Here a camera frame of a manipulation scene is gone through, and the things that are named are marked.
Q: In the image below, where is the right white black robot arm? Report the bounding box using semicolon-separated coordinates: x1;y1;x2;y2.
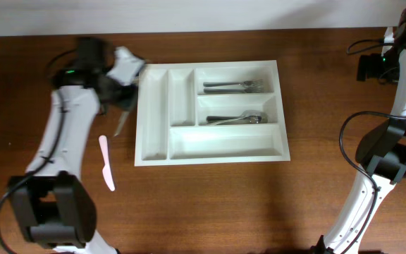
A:
309;8;406;253

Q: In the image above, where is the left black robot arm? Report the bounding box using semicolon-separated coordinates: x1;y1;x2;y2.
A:
1;37;147;253

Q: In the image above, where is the dark metal knife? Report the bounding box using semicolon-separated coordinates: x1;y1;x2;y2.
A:
113;111;130;137

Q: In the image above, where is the large metal spoon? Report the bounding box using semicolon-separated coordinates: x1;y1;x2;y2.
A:
205;111;269;124
206;109;266;126

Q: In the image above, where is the white plastic cutlery tray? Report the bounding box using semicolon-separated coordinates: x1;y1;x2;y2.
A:
135;60;290;167

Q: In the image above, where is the metal fork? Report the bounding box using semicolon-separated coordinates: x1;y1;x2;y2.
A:
203;79;263;88
203;87;265;94

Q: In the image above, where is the pink handled utensil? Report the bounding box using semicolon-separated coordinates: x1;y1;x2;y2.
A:
98;135;116;192

